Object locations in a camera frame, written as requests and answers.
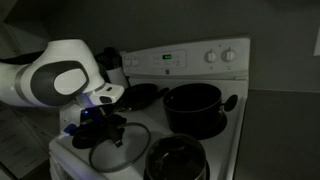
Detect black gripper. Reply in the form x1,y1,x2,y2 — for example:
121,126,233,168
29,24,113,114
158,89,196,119
79,103,130,148

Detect small pot lid with knob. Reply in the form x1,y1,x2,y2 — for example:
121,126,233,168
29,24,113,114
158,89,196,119
145,133,208,174

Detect small black pot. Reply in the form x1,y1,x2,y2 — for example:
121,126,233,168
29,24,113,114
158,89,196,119
144,139,209,180

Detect big black pot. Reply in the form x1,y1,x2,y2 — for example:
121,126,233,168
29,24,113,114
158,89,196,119
162,82,239,137

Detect black coil stove burner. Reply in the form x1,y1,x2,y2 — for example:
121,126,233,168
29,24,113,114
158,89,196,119
71,128,113,150

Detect large black frying pan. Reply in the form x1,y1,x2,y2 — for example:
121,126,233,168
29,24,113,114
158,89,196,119
116,83,170,112

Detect white utensil holder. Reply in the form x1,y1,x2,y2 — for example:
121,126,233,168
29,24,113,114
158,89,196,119
105,66,130,90

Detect black kitchen utensils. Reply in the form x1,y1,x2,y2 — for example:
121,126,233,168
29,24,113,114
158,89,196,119
93,46,123,70

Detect white lower cabinet drawers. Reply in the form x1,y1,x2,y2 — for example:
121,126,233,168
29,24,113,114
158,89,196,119
0,105,52,180

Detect white electric stove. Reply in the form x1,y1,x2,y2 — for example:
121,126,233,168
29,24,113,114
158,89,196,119
48,36,252,180

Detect white upper cabinet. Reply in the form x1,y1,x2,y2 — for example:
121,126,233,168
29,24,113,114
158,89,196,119
0,19,51,61

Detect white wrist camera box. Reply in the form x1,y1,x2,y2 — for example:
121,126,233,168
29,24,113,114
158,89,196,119
59,99,98,137

